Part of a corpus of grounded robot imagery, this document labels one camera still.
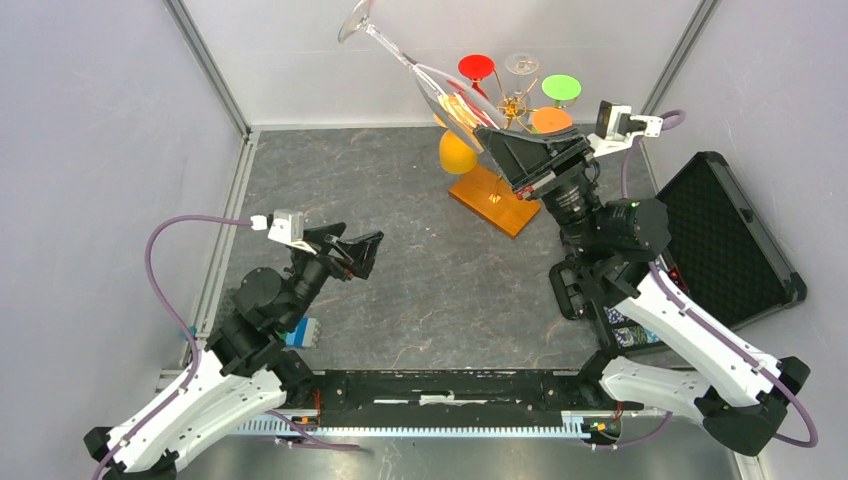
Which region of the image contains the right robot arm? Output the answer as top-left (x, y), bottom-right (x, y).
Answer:
top-left (473, 126), bottom-right (810, 456)

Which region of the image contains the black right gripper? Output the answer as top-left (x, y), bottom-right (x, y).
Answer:
top-left (474, 123), bottom-right (602, 253)

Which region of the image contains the orange wine glass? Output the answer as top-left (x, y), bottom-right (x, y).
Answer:
top-left (530, 106), bottom-right (573, 134)

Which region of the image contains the blue green toy brick block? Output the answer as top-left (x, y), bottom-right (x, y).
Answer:
top-left (283, 317), bottom-right (320, 349)

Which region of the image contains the black poker chip case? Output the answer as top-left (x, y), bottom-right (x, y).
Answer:
top-left (549, 151), bottom-right (808, 358)

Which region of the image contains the yellow wine glass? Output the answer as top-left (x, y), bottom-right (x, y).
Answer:
top-left (433, 115), bottom-right (478, 175)

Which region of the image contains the green wine glass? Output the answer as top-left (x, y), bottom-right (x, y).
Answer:
top-left (541, 74), bottom-right (582, 115)

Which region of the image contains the clear wine glass on rack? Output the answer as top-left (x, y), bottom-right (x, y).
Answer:
top-left (504, 52), bottom-right (540, 109)

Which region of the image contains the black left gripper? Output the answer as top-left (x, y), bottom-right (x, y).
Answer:
top-left (283, 222), bottom-right (385, 330)

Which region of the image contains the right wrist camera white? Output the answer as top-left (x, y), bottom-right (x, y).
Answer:
top-left (587, 100), bottom-right (664, 157)

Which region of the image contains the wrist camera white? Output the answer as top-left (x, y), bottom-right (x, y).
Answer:
top-left (249, 209), bottom-right (317, 255)
top-left (587, 100), bottom-right (664, 157)

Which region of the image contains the clear champagne flute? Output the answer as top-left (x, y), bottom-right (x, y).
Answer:
top-left (337, 1), bottom-right (507, 140)

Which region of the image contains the gold wire rack wooden base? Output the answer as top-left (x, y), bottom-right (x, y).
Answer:
top-left (447, 66), bottom-right (564, 240)

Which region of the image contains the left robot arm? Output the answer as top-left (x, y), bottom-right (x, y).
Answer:
top-left (84, 210), bottom-right (384, 479)

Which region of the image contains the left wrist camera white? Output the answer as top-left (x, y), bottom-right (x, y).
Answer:
top-left (249, 209), bottom-right (317, 255)

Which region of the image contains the red wine glass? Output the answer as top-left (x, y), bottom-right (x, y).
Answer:
top-left (457, 54), bottom-right (495, 99)

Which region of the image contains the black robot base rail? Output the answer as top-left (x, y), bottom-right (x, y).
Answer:
top-left (276, 369), bottom-right (623, 430)

